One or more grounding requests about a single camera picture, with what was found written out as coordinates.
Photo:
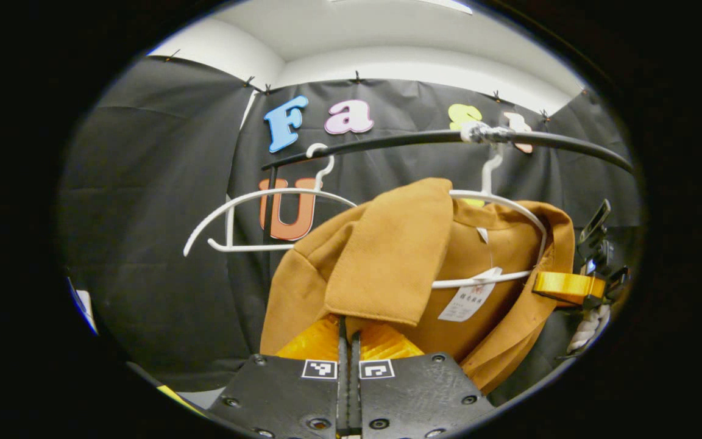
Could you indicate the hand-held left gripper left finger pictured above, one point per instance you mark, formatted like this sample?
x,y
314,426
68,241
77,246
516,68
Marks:
x,y
278,396

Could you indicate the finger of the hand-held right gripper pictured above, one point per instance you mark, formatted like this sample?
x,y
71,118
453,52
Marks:
x,y
570,286

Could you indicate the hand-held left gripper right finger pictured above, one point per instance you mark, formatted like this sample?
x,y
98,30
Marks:
x,y
418,396

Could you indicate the brown jacket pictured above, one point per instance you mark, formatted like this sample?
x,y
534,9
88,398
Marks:
x,y
387,256

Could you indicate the white plastic clothes hanger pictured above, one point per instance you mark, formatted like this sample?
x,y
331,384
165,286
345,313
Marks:
x,y
489,177
230,222

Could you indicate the black clothes rack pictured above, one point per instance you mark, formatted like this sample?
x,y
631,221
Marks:
x,y
400,139

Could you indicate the black backdrop cloth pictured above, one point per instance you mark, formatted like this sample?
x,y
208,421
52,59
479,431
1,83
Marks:
x,y
144,244

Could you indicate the computer monitor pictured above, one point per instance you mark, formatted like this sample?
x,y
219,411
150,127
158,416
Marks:
x,y
85,302

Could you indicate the large ceiling light panel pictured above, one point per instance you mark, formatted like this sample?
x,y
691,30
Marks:
x,y
448,5

